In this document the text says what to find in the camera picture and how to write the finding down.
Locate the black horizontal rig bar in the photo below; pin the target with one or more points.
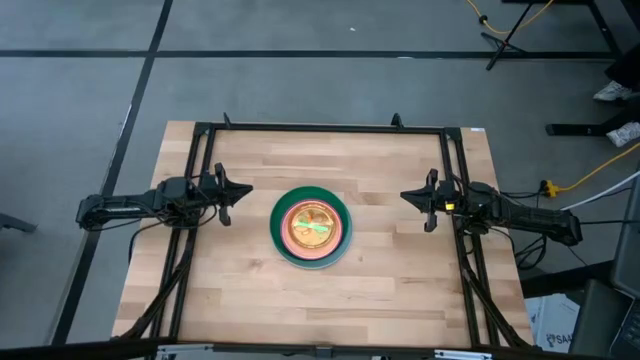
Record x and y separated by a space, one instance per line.
75 350

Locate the black metal table frame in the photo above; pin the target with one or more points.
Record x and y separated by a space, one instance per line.
325 128

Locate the black keyboard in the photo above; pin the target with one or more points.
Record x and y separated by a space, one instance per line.
629 332

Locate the black desk frame leg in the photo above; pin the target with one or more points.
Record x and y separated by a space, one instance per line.
605 27

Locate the white printed paper box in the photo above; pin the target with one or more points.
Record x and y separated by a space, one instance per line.
552 320

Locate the silver metal bracket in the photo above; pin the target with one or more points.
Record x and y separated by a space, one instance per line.
180 351
462 355

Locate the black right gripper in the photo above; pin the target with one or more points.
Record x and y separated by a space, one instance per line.
442 197

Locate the grey chair leg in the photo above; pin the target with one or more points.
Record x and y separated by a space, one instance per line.
17 224

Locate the small orange translucent plate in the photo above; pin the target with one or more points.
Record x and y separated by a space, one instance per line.
312 216

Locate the large dark green plate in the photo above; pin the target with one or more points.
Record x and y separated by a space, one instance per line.
312 264

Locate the dark grey monitor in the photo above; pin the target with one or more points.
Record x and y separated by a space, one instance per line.
629 240

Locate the small white table sticker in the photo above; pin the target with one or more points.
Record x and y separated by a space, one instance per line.
477 129

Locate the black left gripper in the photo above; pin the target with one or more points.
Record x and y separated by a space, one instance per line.
215 192

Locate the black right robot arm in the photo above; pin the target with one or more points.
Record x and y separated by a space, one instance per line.
520 215

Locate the black floor base bar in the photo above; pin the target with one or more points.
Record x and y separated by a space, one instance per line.
580 129

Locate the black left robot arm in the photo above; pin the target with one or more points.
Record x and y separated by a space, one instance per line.
130 202

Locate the person's leg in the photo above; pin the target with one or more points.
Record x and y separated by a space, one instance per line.
625 67

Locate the person's white shoe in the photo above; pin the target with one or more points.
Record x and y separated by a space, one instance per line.
612 91
625 134

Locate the pale pink plastic plate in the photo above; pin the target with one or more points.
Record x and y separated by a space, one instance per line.
284 235

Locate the dark grey computer case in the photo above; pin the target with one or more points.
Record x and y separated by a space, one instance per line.
597 320

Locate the black tripod stand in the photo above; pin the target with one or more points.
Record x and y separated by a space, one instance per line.
505 42

